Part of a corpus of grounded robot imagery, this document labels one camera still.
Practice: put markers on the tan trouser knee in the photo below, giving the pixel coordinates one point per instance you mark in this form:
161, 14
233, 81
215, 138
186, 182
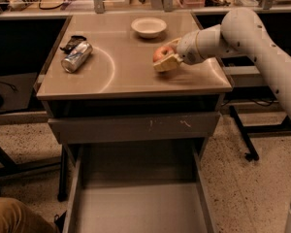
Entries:
16, 217

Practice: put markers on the white bowl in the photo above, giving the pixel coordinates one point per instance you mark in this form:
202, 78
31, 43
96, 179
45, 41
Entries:
148, 27

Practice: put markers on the silver soda can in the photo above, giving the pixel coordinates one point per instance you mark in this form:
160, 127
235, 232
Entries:
74, 60

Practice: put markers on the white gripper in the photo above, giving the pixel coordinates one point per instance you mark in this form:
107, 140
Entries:
188, 48

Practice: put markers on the black table leg frame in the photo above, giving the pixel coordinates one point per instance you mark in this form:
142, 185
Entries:
283, 128

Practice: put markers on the black snack wrapper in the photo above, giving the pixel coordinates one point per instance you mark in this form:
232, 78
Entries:
72, 43

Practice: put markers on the open middle drawer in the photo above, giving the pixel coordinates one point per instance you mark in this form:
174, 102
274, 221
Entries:
138, 190

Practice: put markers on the red apple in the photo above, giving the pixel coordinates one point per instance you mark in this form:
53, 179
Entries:
162, 53

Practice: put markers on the grey drawer cabinet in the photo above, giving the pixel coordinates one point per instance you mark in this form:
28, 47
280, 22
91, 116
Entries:
118, 79

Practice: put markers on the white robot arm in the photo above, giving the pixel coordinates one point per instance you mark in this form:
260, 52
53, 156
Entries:
246, 197

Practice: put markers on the closed top drawer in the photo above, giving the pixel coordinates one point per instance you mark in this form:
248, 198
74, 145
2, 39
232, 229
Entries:
103, 129

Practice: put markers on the black left table frame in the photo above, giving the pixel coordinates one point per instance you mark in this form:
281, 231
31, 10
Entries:
9, 167

